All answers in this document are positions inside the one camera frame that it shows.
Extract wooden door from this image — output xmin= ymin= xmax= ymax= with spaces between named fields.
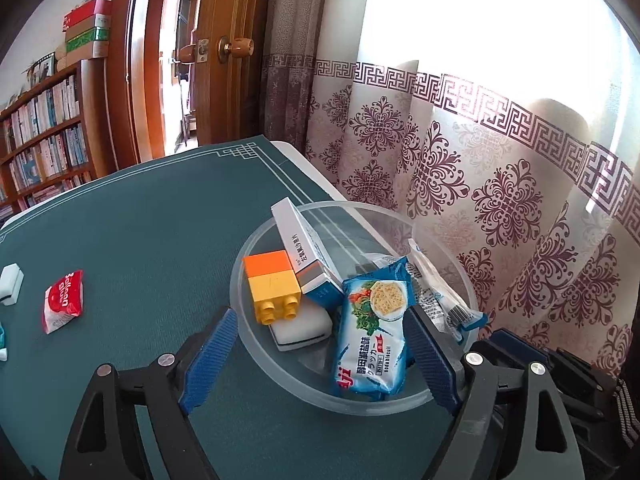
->
xmin=192 ymin=0 xmax=273 ymax=146

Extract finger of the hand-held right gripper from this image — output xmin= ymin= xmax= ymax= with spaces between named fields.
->
xmin=472 ymin=327 xmax=551 ymax=368

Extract clear plastic bowl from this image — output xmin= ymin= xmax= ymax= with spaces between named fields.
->
xmin=230 ymin=201 xmax=482 ymax=417

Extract yellow and orange toy block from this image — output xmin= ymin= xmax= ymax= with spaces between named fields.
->
xmin=243 ymin=250 xmax=303 ymax=327

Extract white and blue medicine box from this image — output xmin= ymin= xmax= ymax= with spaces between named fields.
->
xmin=271 ymin=197 xmax=346 ymax=309

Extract green box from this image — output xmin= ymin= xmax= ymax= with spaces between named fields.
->
xmin=65 ymin=26 xmax=111 ymax=59

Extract brown patterned curtain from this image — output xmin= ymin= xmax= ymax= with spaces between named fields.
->
xmin=260 ymin=0 xmax=373 ymax=201

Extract tall wooden bookcase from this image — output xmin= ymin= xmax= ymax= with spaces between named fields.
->
xmin=0 ymin=57 xmax=116 ymax=221

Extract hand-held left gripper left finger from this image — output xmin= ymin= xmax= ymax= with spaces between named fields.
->
xmin=59 ymin=306 xmax=240 ymax=480

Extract white eraser with black stripe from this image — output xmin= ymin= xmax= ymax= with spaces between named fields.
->
xmin=0 ymin=262 xmax=25 ymax=306
xmin=269 ymin=305 xmax=335 ymax=352

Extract dark braided strap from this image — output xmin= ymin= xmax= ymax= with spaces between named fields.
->
xmin=612 ymin=377 xmax=632 ymax=442

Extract patterned sheer curtain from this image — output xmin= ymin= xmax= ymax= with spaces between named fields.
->
xmin=305 ymin=0 xmax=640 ymax=376

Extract rows of books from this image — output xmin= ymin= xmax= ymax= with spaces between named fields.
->
xmin=0 ymin=75 xmax=91 ymax=211

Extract wooden door knob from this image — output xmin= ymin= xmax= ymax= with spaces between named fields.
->
xmin=172 ymin=39 xmax=208 ymax=65
xmin=217 ymin=36 xmax=255 ymax=63

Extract red box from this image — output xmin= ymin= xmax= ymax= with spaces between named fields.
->
xmin=63 ymin=0 xmax=112 ymax=32

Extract wooden door frame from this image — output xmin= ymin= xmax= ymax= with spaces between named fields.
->
xmin=107 ymin=0 xmax=173 ymax=166

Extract red snack packet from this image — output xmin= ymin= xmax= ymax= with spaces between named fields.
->
xmin=41 ymin=270 xmax=84 ymax=335

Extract light blue cracker packet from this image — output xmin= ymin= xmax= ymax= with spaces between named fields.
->
xmin=331 ymin=256 xmax=418 ymax=402

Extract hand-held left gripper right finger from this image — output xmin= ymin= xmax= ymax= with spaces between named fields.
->
xmin=402 ymin=306 xmax=583 ymax=480

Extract white packet with blue ends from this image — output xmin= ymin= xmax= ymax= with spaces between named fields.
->
xmin=407 ymin=238 xmax=488 ymax=346

